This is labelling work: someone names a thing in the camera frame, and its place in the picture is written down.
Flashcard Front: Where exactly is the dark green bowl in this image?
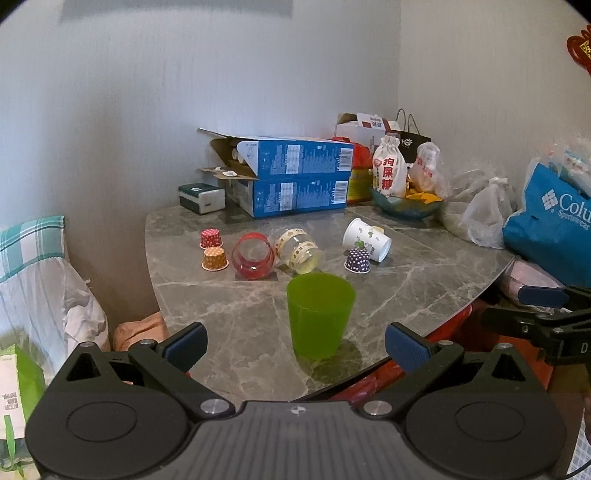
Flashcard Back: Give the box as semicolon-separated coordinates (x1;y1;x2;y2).
370;185;447;219

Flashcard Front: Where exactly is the green plastic cup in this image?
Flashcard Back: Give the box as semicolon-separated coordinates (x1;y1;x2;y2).
286;272;356;361

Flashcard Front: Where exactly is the black paper bag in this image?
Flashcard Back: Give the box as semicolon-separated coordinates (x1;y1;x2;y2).
394;108;433;151

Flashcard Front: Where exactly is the green and white paper bag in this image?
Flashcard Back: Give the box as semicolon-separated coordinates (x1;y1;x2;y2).
0;344;48;478

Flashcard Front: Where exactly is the blue shopping bag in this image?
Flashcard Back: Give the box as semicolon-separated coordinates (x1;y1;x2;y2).
502;138;591;288

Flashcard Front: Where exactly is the white paper cup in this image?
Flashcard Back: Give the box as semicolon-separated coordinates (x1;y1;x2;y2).
342;217;393;263

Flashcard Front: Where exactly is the red wall ornament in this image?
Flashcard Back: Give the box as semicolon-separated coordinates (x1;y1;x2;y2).
566;22;591;78

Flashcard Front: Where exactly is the white and red carton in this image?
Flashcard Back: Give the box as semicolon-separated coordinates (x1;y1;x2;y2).
335;112;403;140

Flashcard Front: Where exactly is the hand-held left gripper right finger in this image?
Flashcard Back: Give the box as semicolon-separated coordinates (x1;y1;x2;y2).
362;322;550;418

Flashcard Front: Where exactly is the blue cardboard box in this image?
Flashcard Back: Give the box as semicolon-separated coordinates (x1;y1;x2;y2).
198;128;355;182
198;166;352;219

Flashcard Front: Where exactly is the pink packet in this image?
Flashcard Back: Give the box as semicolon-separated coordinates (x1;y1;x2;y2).
500;260;572;306

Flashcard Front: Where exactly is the pink cloth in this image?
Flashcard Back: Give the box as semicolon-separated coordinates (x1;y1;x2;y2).
113;311;170;355

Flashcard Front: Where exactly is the red and yellow container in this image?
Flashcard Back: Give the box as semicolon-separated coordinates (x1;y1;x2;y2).
332;135;377;205

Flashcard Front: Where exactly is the crumpled clear plastic bag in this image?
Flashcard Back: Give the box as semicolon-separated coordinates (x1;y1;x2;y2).
438;168;521;250

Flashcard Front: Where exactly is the red transparent cup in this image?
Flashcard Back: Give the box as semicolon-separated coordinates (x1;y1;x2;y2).
231;232;277;281

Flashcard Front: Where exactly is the white drawstring pouch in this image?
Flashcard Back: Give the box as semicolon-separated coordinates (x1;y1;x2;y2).
372;135;408;199

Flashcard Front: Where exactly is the purple polka dot cup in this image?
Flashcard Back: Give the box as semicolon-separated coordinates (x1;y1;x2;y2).
344;248;372;274

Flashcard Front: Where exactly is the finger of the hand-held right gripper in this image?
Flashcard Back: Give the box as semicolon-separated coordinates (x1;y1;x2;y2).
480;307;561;349
517;283;591;315

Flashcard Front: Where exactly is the green and white tissue box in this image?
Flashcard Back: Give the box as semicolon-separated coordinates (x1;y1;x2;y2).
178;183;226;214

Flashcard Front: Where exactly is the clear cup with yellow print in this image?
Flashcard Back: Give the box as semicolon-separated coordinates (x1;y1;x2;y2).
274;227;321;275

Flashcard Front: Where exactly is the checked cloth on chair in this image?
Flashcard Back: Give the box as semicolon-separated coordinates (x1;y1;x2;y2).
0;215;110;356

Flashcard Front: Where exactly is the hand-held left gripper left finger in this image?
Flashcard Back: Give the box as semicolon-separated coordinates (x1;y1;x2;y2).
46;322;235;422

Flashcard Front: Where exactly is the clear plastic snack bag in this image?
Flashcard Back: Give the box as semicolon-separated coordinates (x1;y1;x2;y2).
408;142;452;200

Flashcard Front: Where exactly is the orange polka dot cup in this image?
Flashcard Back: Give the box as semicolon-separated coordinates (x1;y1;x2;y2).
201;247;230;271

